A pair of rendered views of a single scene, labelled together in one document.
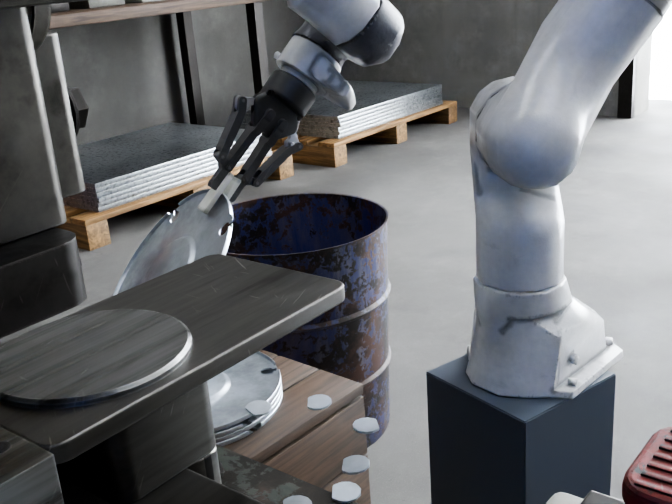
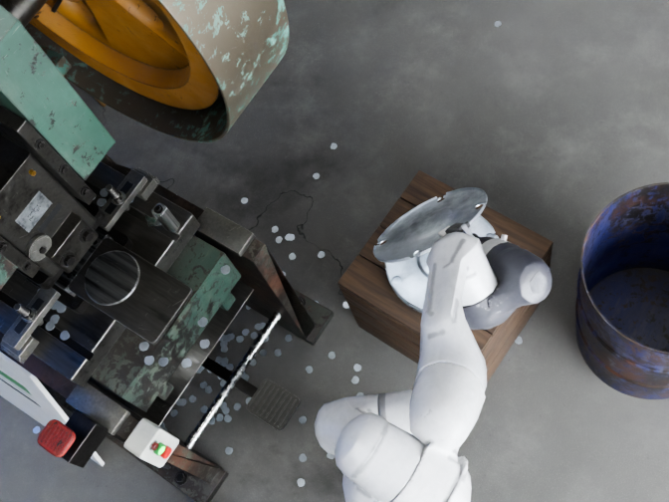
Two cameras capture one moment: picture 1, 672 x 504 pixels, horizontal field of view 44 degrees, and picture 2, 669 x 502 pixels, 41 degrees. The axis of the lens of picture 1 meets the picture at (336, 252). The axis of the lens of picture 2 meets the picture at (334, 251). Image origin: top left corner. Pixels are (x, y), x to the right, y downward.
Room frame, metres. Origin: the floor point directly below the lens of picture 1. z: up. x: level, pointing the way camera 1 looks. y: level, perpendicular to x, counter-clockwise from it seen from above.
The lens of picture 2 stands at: (1.17, -0.62, 2.42)
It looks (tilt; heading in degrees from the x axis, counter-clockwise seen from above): 65 degrees down; 107
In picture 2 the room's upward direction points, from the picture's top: 25 degrees counter-clockwise
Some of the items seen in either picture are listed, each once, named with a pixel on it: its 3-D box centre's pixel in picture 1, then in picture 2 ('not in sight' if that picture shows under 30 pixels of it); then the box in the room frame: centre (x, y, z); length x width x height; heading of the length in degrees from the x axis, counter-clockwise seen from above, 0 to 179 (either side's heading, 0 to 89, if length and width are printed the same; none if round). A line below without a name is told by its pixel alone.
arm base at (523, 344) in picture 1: (540, 316); not in sight; (1.02, -0.27, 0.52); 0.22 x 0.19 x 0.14; 125
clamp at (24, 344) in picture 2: not in sight; (26, 318); (0.26, 0.10, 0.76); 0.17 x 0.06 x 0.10; 51
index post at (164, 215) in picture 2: not in sight; (165, 217); (0.57, 0.29, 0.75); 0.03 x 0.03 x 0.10; 51
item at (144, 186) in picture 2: not in sight; (120, 194); (0.47, 0.37, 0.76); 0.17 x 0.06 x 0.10; 51
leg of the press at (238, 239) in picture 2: not in sight; (149, 194); (0.42, 0.53, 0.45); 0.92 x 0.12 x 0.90; 141
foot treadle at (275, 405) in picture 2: not in sight; (207, 363); (0.47, 0.15, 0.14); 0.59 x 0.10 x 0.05; 141
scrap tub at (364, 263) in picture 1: (298, 324); (660, 301); (1.67, 0.09, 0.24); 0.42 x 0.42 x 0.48
